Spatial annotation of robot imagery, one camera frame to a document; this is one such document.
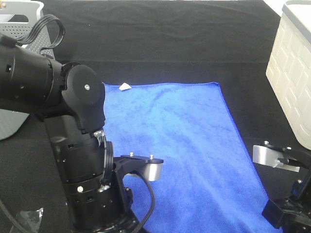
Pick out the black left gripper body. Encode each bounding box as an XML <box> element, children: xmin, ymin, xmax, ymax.
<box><xmin>112</xmin><ymin>174</ymin><xmax>140</xmax><ymax>233</ymax></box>

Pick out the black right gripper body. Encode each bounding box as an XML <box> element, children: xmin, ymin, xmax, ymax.
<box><xmin>262</xmin><ymin>169</ymin><xmax>311</xmax><ymax>233</ymax></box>

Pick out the blue microfibre towel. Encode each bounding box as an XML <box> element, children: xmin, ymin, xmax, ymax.
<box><xmin>104</xmin><ymin>83</ymin><xmax>276</xmax><ymax>233</ymax></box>

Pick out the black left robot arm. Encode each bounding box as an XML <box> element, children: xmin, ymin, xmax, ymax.
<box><xmin>0</xmin><ymin>15</ymin><xmax>150</xmax><ymax>233</ymax></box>

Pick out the clear tape strip left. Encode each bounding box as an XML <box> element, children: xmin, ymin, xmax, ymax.
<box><xmin>14</xmin><ymin>207</ymin><xmax>44</xmax><ymax>233</ymax></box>

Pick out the white plastic storage bin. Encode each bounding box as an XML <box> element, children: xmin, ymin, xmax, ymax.
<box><xmin>266</xmin><ymin>0</ymin><xmax>311</xmax><ymax>149</ymax></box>

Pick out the grey perforated plastic basket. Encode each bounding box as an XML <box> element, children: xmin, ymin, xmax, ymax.
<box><xmin>0</xmin><ymin>0</ymin><xmax>54</xmax><ymax>140</ymax></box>

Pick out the black cable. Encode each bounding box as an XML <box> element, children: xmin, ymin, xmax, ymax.
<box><xmin>131</xmin><ymin>171</ymin><xmax>156</xmax><ymax>233</ymax></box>

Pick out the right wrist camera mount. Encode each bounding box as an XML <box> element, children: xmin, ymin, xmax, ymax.
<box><xmin>252</xmin><ymin>141</ymin><xmax>311</xmax><ymax>172</ymax></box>

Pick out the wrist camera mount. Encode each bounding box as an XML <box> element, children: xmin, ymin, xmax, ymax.
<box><xmin>114</xmin><ymin>155</ymin><xmax>164</xmax><ymax>182</ymax></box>
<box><xmin>252</xmin><ymin>141</ymin><xmax>311</xmax><ymax>172</ymax></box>

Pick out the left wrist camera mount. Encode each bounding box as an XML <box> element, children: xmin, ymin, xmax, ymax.
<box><xmin>114</xmin><ymin>155</ymin><xmax>164</xmax><ymax>182</ymax></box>

